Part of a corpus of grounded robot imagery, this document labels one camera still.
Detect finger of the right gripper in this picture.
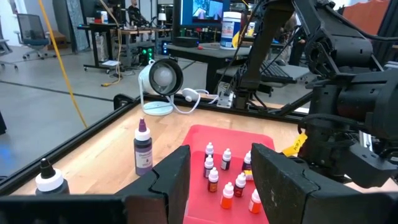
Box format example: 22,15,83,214
338,142,398,189
297,116,343,175

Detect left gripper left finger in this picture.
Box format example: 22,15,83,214
115,144,192,224

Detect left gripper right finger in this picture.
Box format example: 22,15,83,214
250,142,384,224

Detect small orange food coloring bottle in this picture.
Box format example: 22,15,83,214
220,182,234,210
248,189,262,215

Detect small red food coloring bottle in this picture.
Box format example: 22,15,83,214
234,172,247,198
207,167,220,193

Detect large purple food coloring bottle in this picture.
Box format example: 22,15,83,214
133,118,154,177

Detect small purple food coloring bottle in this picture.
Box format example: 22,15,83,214
242,151,253,171
203,154,215,179

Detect small black food coloring bottle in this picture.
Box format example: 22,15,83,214
205,142,215,160

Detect small dark blue coloring bottle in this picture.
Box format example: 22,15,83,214
221,147,233,171

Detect large black food coloring bottle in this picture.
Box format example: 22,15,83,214
34,157,71,196

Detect red plastic tray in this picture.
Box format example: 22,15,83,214
182,124,276,224

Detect orange panel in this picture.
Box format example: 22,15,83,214
341,0,392,35

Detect white desk lamp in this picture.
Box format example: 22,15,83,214
137,58,185,117

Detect person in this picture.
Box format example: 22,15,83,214
126,0,150,28
278,14,307,65

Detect computer tower green lights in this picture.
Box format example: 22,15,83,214
136,42,156,67

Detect dark grey desk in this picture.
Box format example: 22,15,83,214
167,42,254,94

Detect white wipes canister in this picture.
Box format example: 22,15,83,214
219,11,243,51

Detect black box device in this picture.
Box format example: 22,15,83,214
173,36,200,48

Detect large monitor screen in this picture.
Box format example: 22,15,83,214
179,0,231,28

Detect black background desk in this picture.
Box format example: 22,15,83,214
76,23,175,73

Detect grey office chair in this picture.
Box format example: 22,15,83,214
14,13,53,60
0,26,19,72

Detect yellow cable tag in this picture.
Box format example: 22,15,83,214
282,133,308,157

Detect white lamp cable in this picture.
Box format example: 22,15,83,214
167,88,220,114

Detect silver metal bracket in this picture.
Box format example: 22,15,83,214
216,90,235,109

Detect thin yellow cable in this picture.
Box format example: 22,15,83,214
98,0,124,88

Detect thick yellow cable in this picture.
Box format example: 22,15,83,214
37,0,90,129

